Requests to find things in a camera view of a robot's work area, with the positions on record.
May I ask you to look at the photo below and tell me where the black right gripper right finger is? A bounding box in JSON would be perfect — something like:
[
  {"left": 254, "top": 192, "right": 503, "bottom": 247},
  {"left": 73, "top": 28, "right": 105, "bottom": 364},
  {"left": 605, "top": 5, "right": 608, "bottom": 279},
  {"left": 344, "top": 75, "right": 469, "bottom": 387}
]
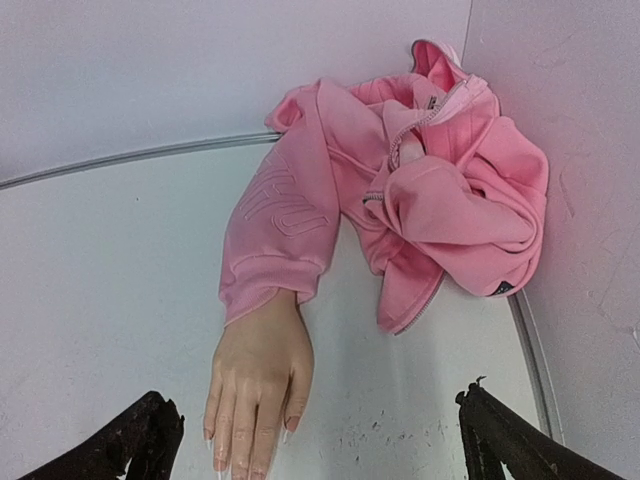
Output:
[{"left": 456, "top": 377, "right": 622, "bottom": 480}]

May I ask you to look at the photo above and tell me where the mannequin hand with long nails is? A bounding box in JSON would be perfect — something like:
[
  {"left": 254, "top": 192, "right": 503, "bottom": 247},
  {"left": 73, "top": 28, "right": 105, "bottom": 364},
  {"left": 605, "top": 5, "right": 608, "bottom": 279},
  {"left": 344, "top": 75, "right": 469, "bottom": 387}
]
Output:
[{"left": 203, "top": 290, "right": 314, "bottom": 479}]

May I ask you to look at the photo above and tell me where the pink zip hoodie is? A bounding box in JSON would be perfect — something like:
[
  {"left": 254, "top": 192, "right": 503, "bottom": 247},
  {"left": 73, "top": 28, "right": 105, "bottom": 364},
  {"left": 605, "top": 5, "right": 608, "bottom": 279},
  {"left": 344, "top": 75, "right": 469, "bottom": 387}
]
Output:
[{"left": 219, "top": 40, "right": 549, "bottom": 333}]

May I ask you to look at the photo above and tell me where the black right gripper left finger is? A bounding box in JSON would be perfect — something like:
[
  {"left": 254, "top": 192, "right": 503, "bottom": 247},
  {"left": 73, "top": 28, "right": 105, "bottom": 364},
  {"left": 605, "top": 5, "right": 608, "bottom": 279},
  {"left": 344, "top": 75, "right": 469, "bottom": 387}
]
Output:
[{"left": 23, "top": 391, "right": 185, "bottom": 480}]

